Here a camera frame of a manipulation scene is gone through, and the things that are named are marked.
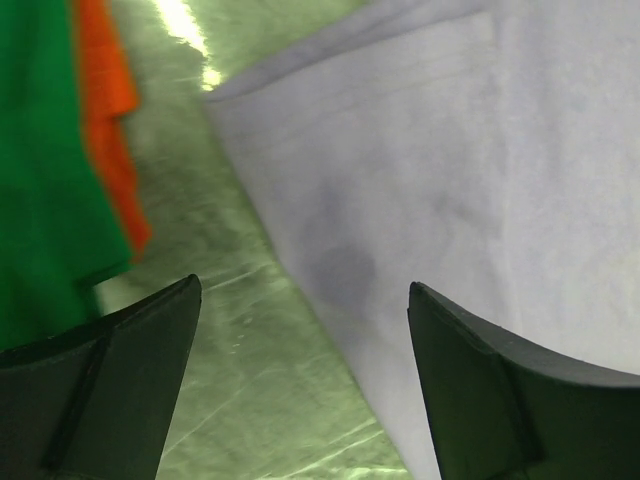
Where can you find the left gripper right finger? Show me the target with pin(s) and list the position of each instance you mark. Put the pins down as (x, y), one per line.
(502, 407)

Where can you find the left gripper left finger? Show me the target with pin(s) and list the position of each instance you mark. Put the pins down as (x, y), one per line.
(96, 402)

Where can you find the purple t-shirt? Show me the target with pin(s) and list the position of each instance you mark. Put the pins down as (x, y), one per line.
(486, 149)

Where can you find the green folded t-shirt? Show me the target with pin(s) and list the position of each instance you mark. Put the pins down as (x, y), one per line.
(59, 235)

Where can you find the orange folded t-shirt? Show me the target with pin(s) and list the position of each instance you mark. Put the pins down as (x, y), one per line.
(109, 94)

